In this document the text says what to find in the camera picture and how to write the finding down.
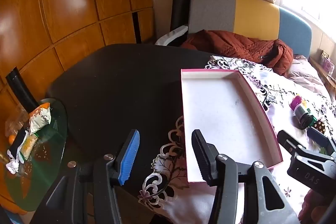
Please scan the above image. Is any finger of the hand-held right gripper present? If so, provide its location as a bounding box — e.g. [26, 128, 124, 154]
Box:
[278, 130, 306, 156]
[308, 126, 336, 159]

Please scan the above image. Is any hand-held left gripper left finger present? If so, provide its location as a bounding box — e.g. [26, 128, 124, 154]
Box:
[30, 129, 140, 224]

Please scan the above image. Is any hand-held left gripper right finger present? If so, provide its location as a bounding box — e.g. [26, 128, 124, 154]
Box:
[192, 130, 301, 224]

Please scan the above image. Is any brown gear with gold studs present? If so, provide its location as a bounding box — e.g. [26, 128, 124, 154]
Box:
[314, 119, 327, 134]

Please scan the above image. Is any black grey filter cup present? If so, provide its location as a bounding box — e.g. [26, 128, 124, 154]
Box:
[294, 105, 313, 130]

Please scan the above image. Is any magenta plastic toy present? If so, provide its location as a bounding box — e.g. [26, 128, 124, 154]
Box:
[289, 94, 303, 110]

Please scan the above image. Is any pink-edged white tray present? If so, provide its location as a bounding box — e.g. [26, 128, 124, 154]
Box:
[181, 69, 284, 183]

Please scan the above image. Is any white embroidered floral tablecloth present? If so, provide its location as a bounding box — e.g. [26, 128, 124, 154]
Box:
[138, 55, 336, 224]

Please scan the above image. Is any wooden shelf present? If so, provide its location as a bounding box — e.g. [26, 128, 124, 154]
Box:
[308, 56, 336, 98]

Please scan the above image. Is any beige pink pillow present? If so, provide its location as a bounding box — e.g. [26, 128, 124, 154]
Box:
[286, 55, 331, 98]

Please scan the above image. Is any purple patterned box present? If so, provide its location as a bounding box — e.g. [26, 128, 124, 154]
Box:
[319, 49, 336, 75]

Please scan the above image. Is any round glass side table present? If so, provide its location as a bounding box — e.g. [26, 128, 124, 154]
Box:
[0, 98, 69, 211]

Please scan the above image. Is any orange white snack bag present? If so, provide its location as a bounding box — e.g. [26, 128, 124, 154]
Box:
[28, 103, 51, 135]

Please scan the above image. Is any green yellow packet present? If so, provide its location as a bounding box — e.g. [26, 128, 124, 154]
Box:
[18, 132, 40, 161]

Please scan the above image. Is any rust red quilted jacket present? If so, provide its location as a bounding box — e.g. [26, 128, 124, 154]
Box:
[181, 30, 294, 76]

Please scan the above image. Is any crumpled white paper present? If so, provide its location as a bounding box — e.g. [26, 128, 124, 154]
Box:
[6, 149, 24, 174]

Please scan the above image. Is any clear plastic bag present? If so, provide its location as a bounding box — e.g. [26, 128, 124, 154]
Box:
[5, 106, 29, 135]

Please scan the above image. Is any white chair armrest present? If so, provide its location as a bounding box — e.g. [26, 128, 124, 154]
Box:
[155, 25, 189, 46]

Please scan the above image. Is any grey yellow blue sofa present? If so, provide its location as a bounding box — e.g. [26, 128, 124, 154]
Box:
[188, 0, 313, 59]

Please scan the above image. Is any black rolled mat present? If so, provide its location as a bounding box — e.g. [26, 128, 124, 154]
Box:
[171, 0, 195, 31]

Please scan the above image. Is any wooden wardrobe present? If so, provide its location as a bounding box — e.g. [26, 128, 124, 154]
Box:
[0, 0, 155, 135]

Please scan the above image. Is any black post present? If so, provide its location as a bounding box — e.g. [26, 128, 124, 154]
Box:
[6, 69, 40, 114]

